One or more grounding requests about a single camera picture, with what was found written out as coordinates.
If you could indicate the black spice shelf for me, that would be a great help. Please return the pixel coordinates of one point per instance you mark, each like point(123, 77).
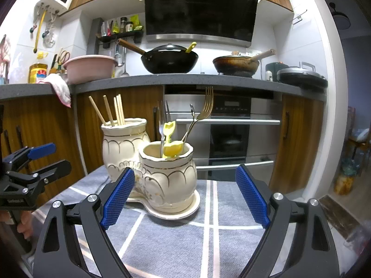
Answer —
point(105, 37)

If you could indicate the black wok with lid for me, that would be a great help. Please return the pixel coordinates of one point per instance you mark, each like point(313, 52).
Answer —
point(168, 58)

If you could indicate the silver flower-handle spoon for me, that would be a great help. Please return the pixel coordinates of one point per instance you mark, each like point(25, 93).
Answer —
point(192, 112)

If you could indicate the cream ceramic double utensil holder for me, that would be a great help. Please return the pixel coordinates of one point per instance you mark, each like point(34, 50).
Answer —
point(166, 187)

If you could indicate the silver steel fork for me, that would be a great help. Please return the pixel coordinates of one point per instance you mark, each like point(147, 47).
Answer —
point(163, 116)

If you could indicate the gold fork in holder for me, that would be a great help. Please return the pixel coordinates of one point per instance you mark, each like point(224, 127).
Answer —
point(205, 113)

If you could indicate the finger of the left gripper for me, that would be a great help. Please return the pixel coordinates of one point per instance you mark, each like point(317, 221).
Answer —
point(27, 154)
point(46, 175)

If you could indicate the built-in steel oven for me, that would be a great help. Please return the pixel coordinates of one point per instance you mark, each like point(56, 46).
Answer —
point(243, 127)

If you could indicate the pink white dish cloth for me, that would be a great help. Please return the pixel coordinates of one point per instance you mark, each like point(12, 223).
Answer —
point(59, 86)

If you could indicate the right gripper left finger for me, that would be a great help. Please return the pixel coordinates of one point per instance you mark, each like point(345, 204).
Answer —
point(96, 214)

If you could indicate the black electric griddle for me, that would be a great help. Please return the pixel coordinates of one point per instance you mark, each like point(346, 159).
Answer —
point(304, 76)

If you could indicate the wooden chair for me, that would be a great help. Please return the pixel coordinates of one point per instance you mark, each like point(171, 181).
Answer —
point(357, 142)

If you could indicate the wooden chopstick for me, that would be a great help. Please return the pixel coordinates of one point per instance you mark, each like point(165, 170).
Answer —
point(118, 111)
point(99, 114)
point(121, 109)
point(108, 110)

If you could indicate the person's left hand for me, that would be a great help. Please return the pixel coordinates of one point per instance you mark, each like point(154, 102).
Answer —
point(25, 224)

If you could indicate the black range hood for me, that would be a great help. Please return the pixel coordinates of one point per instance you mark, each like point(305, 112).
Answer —
point(224, 21)

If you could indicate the yellow cooking oil bottle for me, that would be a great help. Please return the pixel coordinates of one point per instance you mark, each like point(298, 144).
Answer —
point(38, 70)

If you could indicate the clear jar with yellow contents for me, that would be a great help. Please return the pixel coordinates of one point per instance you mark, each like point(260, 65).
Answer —
point(347, 173)

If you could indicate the grey striped table cloth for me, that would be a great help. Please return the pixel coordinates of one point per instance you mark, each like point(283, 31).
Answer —
point(217, 241)

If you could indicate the brown frying pan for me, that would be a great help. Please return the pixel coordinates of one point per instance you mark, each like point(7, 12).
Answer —
point(239, 65)

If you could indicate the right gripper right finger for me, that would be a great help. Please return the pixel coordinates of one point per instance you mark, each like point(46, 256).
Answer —
point(274, 212)

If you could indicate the pink plastic basin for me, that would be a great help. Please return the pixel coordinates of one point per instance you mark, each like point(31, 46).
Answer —
point(89, 68)

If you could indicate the wooden chopstick in holder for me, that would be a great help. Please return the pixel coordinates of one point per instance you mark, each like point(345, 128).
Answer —
point(108, 110)

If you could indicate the white wall hook rack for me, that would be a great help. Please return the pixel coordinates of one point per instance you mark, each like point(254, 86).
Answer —
point(53, 6)

